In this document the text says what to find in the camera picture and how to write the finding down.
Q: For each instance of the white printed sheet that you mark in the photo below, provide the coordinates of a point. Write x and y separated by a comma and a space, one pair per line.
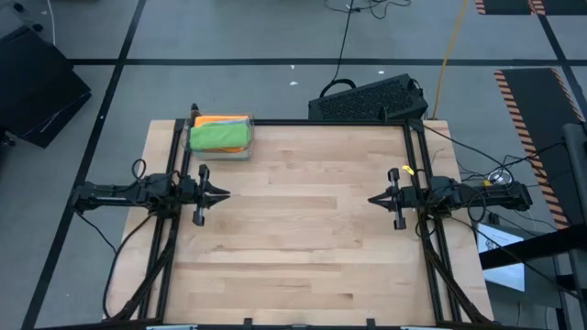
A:
504, 275

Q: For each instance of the bright green microfiber towel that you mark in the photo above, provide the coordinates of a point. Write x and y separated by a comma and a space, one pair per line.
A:
220, 136

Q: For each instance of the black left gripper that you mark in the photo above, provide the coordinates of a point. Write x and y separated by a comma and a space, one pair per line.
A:
190, 192

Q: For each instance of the black stand beam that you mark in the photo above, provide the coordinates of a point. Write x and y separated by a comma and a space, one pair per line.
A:
541, 245

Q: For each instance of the large black floor case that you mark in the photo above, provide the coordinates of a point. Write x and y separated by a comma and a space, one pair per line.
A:
36, 87

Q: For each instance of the black aluminium table frame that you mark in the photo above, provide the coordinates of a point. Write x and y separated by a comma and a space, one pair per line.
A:
298, 122

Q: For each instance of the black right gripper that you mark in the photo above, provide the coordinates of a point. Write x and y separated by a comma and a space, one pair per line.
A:
415, 196

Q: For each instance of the small black camera mount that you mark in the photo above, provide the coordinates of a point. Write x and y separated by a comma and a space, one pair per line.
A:
370, 322
248, 322

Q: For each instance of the clear plastic tray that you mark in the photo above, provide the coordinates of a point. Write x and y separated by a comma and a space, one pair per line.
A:
185, 142

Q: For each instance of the yellow plug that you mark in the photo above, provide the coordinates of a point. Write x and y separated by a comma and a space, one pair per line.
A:
487, 183

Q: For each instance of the grey waffle microfiber towel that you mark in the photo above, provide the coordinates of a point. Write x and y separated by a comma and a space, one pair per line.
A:
229, 123

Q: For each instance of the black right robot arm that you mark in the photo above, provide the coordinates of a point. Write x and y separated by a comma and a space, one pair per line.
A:
495, 196

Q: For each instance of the black hazard-striped floor mat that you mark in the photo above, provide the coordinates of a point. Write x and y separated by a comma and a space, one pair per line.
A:
504, 5
536, 101
564, 5

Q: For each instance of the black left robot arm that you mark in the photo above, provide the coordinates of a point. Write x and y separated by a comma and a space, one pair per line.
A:
114, 192

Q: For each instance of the yellow tape tag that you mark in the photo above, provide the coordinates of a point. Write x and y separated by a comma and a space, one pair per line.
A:
408, 170

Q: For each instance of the clear tape roll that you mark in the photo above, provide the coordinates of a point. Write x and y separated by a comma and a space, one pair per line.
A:
500, 178

